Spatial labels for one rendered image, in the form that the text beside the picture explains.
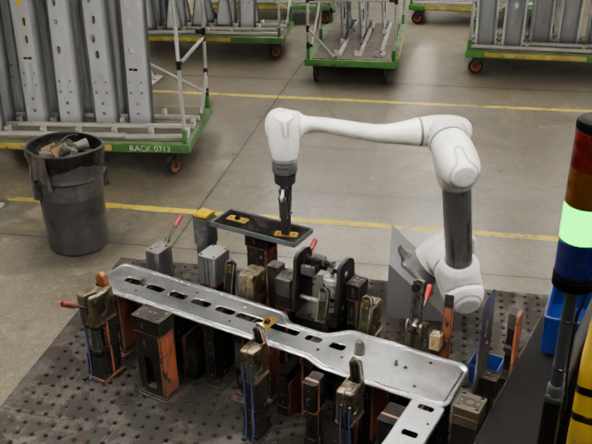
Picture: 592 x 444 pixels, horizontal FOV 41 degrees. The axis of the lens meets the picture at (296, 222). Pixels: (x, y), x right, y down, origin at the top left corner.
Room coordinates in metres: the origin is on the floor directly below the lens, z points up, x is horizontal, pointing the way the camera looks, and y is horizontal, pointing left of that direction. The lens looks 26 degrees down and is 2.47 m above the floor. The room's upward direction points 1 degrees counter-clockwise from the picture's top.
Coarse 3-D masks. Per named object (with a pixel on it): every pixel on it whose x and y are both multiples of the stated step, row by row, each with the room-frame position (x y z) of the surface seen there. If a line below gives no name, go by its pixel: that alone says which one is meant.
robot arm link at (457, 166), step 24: (432, 144) 2.49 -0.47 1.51; (456, 144) 2.39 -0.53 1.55; (456, 168) 2.33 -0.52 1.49; (480, 168) 2.37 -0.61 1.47; (456, 192) 2.40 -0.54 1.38; (456, 216) 2.44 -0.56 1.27; (456, 240) 2.47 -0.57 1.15; (456, 264) 2.51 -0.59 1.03; (456, 288) 2.49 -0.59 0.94; (480, 288) 2.50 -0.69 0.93; (456, 312) 2.50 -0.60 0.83
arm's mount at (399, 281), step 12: (396, 240) 2.90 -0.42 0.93; (408, 240) 2.99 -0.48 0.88; (396, 252) 2.81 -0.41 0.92; (396, 264) 2.71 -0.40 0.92; (396, 276) 2.66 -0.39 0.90; (408, 276) 2.70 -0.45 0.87; (396, 288) 2.66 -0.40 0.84; (408, 288) 2.65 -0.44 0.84; (396, 300) 2.66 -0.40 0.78; (408, 300) 2.65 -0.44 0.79; (432, 300) 2.67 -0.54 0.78; (396, 312) 2.66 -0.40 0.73; (408, 312) 2.65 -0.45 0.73; (432, 312) 2.64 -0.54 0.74
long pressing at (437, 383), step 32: (128, 288) 2.43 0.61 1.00; (192, 288) 2.42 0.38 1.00; (192, 320) 2.23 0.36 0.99; (224, 320) 2.21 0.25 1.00; (288, 320) 2.20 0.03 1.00; (288, 352) 2.04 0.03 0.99; (320, 352) 2.02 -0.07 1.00; (352, 352) 2.02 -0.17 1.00; (384, 352) 2.02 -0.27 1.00; (416, 352) 2.01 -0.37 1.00; (384, 384) 1.86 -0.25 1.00; (416, 384) 1.86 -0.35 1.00; (448, 384) 1.85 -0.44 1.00
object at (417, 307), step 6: (414, 282) 2.09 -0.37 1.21; (420, 282) 2.09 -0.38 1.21; (414, 288) 2.06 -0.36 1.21; (420, 288) 2.06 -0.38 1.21; (414, 294) 2.09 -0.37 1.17; (420, 294) 2.08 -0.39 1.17; (414, 300) 2.09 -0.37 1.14; (420, 300) 2.07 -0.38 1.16; (414, 306) 2.09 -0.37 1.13; (420, 306) 2.07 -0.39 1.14; (414, 312) 2.08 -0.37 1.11; (420, 312) 2.06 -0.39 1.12; (420, 318) 2.06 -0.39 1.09
